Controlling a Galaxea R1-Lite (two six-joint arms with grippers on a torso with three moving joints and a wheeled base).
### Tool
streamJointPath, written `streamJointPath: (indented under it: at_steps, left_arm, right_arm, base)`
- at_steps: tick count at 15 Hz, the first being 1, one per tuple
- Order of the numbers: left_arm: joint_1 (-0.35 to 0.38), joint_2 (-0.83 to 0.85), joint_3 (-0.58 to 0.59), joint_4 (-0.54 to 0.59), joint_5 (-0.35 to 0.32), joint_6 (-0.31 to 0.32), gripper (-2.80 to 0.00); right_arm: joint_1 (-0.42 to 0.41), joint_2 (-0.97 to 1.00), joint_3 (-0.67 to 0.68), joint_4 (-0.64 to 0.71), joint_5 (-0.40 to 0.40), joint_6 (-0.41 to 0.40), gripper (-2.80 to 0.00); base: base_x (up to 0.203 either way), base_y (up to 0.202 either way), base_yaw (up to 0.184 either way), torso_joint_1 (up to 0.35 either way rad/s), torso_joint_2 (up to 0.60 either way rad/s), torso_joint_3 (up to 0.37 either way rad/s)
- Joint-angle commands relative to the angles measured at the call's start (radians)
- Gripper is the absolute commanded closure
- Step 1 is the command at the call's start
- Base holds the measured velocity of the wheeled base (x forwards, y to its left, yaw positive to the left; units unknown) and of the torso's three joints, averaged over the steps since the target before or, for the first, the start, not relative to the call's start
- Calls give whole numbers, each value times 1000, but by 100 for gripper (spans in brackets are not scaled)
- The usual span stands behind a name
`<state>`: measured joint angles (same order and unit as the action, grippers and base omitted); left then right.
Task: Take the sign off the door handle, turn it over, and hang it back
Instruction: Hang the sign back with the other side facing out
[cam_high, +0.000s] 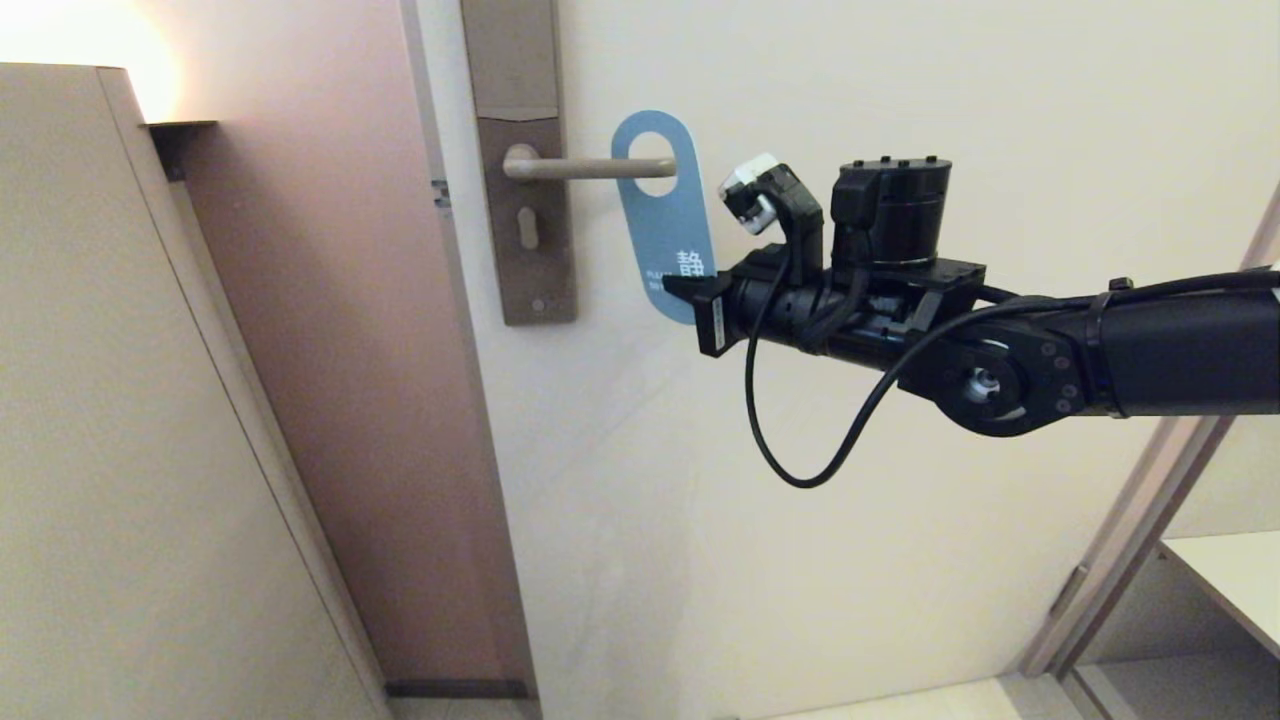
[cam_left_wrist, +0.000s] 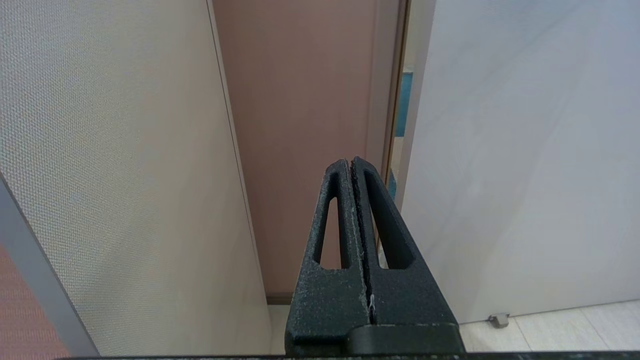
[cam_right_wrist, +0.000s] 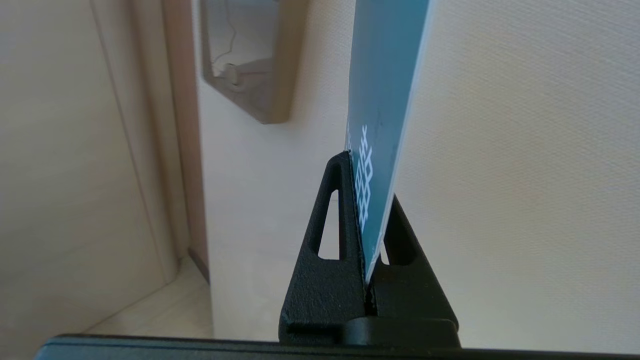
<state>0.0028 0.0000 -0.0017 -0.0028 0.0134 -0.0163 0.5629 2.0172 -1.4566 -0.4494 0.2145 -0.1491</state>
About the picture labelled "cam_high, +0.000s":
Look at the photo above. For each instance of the white closet shelf board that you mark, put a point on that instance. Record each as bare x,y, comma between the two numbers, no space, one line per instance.
1235,575

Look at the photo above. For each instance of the brown metal lock plate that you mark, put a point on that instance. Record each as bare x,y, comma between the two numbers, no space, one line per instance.
515,60

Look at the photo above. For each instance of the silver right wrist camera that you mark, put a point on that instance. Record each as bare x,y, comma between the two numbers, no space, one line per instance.
752,192

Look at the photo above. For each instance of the white and blue door hanger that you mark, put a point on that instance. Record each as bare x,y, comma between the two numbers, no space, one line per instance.
665,230

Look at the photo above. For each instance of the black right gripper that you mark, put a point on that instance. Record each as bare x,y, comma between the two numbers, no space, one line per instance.
770,310

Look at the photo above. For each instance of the white room door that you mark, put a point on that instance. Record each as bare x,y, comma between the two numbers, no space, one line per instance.
800,600

